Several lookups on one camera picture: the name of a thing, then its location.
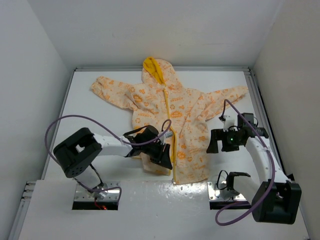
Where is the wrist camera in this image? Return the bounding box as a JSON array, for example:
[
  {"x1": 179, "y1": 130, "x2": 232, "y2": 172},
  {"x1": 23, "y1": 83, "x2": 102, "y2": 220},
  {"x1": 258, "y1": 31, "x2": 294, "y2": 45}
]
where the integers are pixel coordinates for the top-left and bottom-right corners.
[
  {"x1": 219, "y1": 115, "x2": 237, "y2": 132},
  {"x1": 160, "y1": 130, "x2": 173, "y2": 143}
]

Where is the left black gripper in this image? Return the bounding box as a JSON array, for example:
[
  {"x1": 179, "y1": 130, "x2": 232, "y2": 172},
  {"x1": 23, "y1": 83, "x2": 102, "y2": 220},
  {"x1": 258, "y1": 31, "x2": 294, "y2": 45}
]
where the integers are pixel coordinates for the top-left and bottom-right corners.
[{"x1": 142, "y1": 140, "x2": 173, "y2": 169}]

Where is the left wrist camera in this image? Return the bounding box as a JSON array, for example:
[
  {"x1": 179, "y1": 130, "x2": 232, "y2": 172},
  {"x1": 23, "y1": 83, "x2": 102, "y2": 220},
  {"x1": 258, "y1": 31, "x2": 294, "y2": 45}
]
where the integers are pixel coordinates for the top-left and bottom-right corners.
[{"x1": 160, "y1": 130, "x2": 173, "y2": 143}]

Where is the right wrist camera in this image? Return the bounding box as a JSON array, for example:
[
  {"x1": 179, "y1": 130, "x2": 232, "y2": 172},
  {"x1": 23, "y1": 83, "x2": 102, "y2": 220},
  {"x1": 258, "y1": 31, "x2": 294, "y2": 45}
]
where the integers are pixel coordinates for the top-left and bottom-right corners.
[{"x1": 219, "y1": 115, "x2": 237, "y2": 132}]

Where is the metal base plate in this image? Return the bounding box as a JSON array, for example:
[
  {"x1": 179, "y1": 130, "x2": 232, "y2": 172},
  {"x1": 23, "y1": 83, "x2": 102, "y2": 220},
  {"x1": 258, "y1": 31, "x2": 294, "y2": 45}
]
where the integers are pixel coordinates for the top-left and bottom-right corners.
[
  {"x1": 207, "y1": 180, "x2": 247, "y2": 203},
  {"x1": 74, "y1": 181, "x2": 122, "y2": 203}
]

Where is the orange patterned hooded jacket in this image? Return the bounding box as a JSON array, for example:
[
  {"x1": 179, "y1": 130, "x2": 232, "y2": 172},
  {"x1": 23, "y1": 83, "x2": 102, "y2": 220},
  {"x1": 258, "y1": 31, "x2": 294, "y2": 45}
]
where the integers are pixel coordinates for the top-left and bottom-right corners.
[{"x1": 91, "y1": 57, "x2": 248, "y2": 185}]

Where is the aluminium table frame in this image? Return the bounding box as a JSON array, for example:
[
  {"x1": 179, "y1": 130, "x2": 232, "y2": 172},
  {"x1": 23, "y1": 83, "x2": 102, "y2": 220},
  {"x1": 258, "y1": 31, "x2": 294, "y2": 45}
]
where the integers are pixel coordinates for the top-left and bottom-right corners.
[{"x1": 9, "y1": 67, "x2": 310, "y2": 240}]

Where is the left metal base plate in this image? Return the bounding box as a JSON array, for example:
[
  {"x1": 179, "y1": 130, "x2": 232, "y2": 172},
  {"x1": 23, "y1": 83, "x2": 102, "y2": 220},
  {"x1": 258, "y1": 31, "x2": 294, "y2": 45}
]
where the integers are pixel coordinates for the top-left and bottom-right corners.
[{"x1": 74, "y1": 181, "x2": 122, "y2": 203}]

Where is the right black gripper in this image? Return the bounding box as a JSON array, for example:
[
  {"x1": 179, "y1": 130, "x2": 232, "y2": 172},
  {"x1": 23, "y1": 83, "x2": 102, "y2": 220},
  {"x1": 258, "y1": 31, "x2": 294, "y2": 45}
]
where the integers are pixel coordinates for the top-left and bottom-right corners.
[{"x1": 206, "y1": 128, "x2": 243, "y2": 153}]

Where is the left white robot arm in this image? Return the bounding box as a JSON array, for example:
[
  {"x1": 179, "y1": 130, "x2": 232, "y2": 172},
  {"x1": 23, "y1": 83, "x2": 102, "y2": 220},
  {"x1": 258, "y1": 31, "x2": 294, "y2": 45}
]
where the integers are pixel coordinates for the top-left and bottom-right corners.
[{"x1": 53, "y1": 125, "x2": 173, "y2": 190}]

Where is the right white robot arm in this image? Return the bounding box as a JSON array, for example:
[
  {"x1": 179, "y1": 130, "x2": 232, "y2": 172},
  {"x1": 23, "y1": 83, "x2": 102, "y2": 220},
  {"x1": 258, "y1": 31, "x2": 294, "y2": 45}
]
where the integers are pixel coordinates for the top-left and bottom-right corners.
[{"x1": 206, "y1": 113, "x2": 302, "y2": 225}]

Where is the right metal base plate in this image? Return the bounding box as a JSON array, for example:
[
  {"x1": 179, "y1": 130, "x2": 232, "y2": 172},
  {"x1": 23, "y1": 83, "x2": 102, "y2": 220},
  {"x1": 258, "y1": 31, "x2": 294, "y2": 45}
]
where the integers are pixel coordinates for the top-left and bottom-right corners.
[{"x1": 207, "y1": 180, "x2": 247, "y2": 203}]

